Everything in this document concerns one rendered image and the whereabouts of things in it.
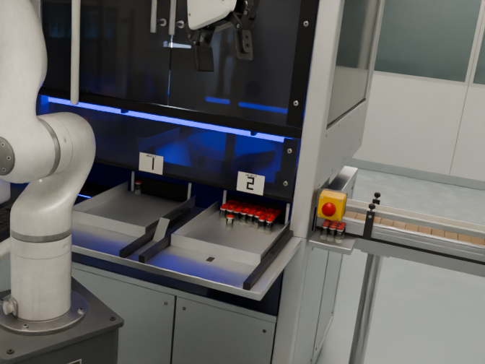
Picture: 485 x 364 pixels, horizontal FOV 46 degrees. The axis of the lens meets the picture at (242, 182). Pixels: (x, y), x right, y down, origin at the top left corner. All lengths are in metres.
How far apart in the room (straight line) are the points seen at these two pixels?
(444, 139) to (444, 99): 0.41
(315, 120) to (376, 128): 4.67
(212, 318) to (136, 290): 0.29
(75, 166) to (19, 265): 0.22
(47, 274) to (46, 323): 0.11
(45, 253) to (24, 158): 0.21
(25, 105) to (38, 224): 0.23
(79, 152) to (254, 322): 0.95
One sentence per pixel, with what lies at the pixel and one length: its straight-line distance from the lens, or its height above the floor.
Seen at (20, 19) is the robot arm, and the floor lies 1.46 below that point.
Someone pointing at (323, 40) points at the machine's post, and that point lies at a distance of 1.62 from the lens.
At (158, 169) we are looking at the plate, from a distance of 1.85.
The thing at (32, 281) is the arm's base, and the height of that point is 0.96.
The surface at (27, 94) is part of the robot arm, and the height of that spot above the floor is 1.33.
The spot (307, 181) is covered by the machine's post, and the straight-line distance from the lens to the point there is 1.68.
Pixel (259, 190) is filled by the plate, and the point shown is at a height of 1.00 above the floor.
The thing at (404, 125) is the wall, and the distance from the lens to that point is 6.27.
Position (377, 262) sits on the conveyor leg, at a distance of 1.88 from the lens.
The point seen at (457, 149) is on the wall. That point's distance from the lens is 6.30.
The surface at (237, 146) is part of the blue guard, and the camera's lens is 1.73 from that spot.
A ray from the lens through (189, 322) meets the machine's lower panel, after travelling 2.00.
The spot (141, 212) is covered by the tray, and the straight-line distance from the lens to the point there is 1.82.
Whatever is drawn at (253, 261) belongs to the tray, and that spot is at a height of 0.89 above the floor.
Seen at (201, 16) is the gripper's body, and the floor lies 1.50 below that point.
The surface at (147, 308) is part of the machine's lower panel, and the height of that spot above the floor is 0.50.
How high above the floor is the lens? 1.52
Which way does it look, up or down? 17 degrees down
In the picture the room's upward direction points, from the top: 6 degrees clockwise
